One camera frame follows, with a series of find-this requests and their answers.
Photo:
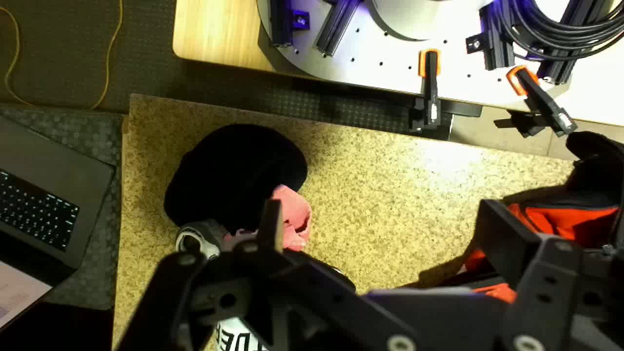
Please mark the light wooden table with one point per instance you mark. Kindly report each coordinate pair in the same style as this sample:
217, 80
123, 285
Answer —
215, 31

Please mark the purple mounting bracket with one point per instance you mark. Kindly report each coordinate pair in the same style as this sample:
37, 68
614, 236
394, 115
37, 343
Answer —
300, 18

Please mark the black aluminium extrusion bar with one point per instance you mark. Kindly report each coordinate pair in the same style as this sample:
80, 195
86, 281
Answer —
281, 20
493, 39
337, 22

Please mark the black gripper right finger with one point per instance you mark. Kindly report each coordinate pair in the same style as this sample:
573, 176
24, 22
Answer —
571, 293

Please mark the grey perforated mounting plate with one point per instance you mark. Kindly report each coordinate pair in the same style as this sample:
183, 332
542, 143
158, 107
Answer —
390, 59

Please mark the grey round robot base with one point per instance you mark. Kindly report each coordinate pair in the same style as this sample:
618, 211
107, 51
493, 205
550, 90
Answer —
402, 16

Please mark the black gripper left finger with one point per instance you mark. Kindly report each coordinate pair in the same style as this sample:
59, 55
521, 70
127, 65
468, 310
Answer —
215, 285

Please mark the black fabric hat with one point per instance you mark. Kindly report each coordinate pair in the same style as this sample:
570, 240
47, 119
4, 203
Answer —
234, 172

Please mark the pink cloth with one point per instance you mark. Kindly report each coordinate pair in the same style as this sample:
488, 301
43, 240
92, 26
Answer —
293, 215

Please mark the dark grey laptop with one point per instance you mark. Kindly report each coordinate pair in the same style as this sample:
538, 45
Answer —
45, 207

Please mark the red black duffel bag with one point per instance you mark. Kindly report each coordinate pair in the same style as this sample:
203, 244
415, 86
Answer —
571, 221

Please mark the black white lettered beanie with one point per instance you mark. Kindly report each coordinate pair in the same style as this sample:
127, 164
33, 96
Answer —
240, 338

